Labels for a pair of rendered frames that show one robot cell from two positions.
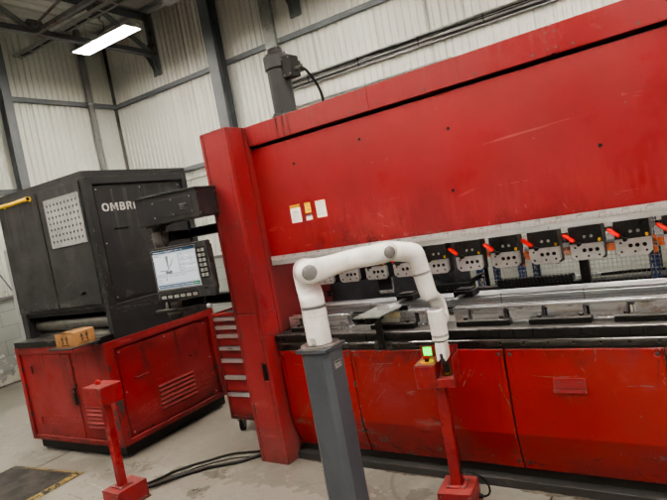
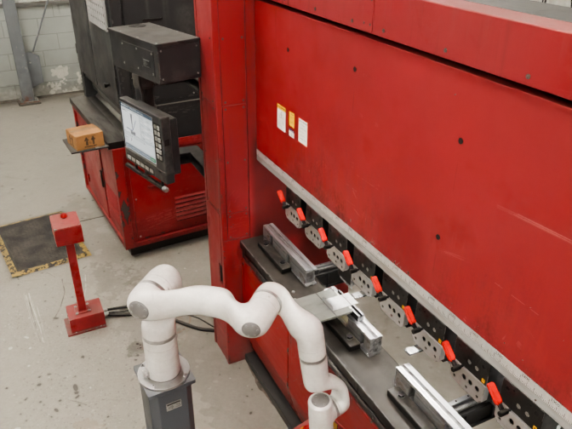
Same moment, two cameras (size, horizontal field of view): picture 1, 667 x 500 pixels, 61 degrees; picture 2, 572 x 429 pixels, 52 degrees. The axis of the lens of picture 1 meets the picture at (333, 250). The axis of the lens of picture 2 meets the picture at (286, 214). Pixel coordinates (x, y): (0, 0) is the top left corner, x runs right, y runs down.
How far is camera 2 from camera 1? 1.99 m
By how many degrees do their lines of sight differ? 36
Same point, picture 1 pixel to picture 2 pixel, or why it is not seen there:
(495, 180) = (494, 272)
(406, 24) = not seen: outside the picture
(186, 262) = (145, 132)
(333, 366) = (162, 409)
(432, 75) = (464, 33)
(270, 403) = not seen: hidden behind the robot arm
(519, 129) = (560, 228)
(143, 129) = not seen: outside the picture
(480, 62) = (546, 62)
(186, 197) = (149, 54)
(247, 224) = (225, 106)
